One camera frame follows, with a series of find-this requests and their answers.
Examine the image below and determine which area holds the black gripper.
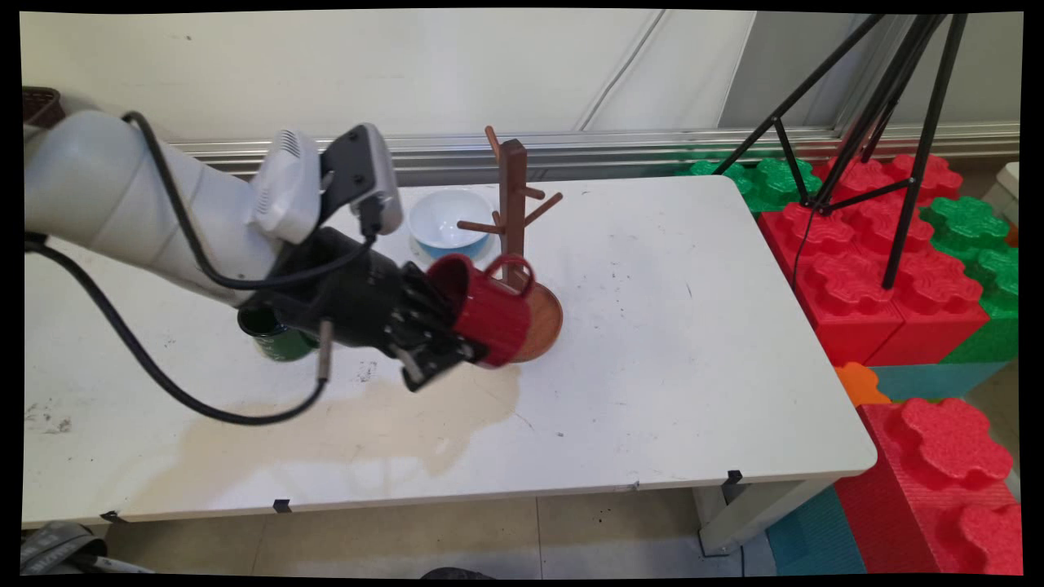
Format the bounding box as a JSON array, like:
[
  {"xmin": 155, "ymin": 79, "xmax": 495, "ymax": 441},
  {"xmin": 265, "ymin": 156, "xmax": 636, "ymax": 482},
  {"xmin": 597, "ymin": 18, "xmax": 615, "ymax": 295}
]
[{"xmin": 268, "ymin": 227, "xmax": 490, "ymax": 393}]

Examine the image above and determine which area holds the red enamel mug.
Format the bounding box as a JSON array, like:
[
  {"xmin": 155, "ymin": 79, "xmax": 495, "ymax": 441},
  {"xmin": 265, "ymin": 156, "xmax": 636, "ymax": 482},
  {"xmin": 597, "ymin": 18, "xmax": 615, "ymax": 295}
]
[{"xmin": 426, "ymin": 253, "xmax": 537, "ymax": 369}]

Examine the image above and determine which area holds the white and blue bowl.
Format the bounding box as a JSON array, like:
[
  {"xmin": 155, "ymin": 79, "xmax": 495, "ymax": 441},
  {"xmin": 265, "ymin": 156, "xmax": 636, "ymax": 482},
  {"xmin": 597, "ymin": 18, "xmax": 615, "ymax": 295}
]
[{"xmin": 408, "ymin": 188, "xmax": 496, "ymax": 263}]

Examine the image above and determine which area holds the dark green mug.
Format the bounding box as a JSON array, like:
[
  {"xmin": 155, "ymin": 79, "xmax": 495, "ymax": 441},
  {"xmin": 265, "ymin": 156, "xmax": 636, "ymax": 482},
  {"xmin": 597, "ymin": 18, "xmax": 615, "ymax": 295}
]
[{"xmin": 237, "ymin": 299, "xmax": 320, "ymax": 363}]

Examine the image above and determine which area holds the wooden mug tree stand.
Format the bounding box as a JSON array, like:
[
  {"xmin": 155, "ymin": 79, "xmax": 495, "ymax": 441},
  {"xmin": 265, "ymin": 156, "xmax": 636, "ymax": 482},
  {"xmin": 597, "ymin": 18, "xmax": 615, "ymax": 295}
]
[{"xmin": 457, "ymin": 125, "xmax": 565, "ymax": 364}]

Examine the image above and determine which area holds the green foam block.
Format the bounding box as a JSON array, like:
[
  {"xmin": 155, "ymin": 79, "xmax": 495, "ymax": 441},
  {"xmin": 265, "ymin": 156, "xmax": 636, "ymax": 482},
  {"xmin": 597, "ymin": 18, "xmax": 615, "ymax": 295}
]
[
  {"xmin": 675, "ymin": 155, "xmax": 825, "ymax": 214},
  {"xmin": 920, "ymin": 196, "xmax": 1020, "ymax": 364}
]

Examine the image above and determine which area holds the white table leg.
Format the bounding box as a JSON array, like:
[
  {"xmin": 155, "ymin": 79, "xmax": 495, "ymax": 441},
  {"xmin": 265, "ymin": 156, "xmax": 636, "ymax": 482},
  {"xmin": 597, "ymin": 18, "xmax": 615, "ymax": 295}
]
[{"xmin": 693, "ymin": 476, "xmax": 834, "ymax": 558}]

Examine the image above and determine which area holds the orange foam piece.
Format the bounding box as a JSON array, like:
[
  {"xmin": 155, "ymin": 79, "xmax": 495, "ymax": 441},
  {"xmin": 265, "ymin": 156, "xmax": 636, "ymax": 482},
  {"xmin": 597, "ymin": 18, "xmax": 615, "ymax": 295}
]
[{"xmin": 834, "ymin": 362, "xmax": 891, "ymax": 407}]

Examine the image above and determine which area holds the large red foam block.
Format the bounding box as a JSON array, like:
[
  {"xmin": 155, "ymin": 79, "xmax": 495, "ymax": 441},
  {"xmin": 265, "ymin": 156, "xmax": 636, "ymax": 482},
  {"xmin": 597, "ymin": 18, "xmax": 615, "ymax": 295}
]
[{"xmin": 759, "ymin": 196, "xmax": 989, "ymax": 368}]

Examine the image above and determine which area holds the teal foam block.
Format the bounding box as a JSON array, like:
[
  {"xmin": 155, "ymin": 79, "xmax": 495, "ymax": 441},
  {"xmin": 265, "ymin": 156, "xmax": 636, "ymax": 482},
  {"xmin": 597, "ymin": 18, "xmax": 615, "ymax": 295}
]
[
  {"xmin": 765, "ymin": 485, "xmax": 867, "ymax": 576},
  {"xmin": 866, "ymin": 361, "xmax": 1012, "ymax": 403}
]

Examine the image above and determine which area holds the black tripod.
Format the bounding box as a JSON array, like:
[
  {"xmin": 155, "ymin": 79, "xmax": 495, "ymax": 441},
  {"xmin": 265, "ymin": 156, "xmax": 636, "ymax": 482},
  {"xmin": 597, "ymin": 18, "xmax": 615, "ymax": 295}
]
[{"xmin": 714, "ymin": 12, "xmax": 970, "ymax": 290}]

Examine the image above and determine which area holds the white box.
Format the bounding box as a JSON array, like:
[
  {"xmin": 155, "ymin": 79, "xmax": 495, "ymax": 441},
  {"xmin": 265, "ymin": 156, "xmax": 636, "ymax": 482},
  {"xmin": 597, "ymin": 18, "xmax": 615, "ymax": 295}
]
[{"xmin": 982, "ymin": 161, "xmax": 1021, "ymax": 223}]

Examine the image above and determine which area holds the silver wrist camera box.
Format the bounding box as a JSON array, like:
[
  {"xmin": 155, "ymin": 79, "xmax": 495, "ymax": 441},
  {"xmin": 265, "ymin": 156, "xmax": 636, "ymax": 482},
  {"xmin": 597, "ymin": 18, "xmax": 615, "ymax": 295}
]
[{"xmin": 320, "ymin": 122, "xmax": 405, "ymax": 239}]

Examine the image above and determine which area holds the black camera cable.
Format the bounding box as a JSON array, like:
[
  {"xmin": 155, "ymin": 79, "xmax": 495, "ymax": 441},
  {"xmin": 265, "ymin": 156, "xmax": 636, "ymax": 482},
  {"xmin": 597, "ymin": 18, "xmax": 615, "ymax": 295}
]
[{"xmin": 121, "ymin": 111, "xmax": 384, "ymax": 292}]

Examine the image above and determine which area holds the aluminium wall rail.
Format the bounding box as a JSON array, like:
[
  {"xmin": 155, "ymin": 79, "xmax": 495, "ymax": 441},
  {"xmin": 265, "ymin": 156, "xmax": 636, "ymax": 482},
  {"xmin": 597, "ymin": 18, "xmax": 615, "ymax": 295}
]
[{"xmin": 167, "ymin": 122, "xmax": 1020, "ymax": 187}]

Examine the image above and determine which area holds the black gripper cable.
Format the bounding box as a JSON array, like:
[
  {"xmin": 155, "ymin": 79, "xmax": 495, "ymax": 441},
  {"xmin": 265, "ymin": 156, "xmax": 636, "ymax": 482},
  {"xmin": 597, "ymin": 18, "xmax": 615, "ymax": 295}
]
[{"xmin": 24, "ymin": 235, "xmax": 334, "ymax": 426}]

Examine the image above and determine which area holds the thin black tripod cable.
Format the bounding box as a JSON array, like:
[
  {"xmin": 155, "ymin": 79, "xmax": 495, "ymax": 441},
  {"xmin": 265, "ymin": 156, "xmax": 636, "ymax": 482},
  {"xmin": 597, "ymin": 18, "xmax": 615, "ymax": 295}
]
[{"xmin": 791, "ymin": 204, "xmax": 818, "ymax": 288}]

